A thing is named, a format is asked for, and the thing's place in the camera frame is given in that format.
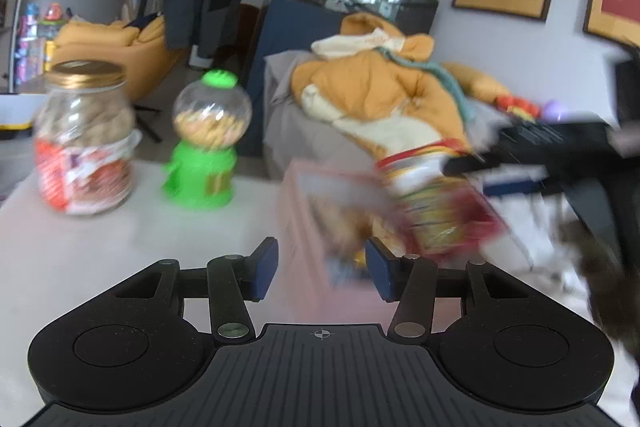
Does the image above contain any orange cream quilt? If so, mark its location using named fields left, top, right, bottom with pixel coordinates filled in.
left=291, top=13, right=474, bottom=158

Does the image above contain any pink cardboard box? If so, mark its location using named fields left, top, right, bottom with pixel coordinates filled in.
left=277, top=158, right=507, bottom=309

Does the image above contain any person's right hand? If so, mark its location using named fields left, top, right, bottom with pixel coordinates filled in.
left=560, top=219, right=640, bottom=348

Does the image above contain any purple ball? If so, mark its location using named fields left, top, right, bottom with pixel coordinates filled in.
left=542, top=99, right=571, bottom=123

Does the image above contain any yellow armchair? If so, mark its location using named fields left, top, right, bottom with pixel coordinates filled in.
left=52, top=14, right=181, bottom=100

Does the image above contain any large gold-lidded peanut jar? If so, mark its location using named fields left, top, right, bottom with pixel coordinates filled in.
left=33, top=59, right=136, bottom=217

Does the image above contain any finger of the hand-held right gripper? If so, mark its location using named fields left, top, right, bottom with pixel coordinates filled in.
left=481, top=177, right=567, bottom=199
left=443, top=121, right=557, bottom=176

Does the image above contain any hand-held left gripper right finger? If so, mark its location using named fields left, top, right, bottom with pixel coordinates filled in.
left=364, top=237, right=532, bottom=341

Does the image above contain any yellow black tray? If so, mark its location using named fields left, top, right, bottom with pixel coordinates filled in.
left=0, top=94, right=41, bottom=140

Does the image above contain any red yellow striped snack bag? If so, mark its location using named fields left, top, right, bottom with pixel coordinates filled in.
left=375, top=139, right=507, bottom=259

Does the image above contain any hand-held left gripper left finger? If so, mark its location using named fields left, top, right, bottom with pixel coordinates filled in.
left=115, top=236, right=280, bottom=342

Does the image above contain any colourful toy pile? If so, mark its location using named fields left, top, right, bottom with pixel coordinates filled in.
left=15, top=2, right=69, bottom=80

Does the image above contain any green candy dispenser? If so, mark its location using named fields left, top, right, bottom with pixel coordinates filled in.
left=162, top=69, right=253, bottom=212

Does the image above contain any red orange toy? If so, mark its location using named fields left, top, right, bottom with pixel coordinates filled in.
left=495, top=94, right=544, bottom=120

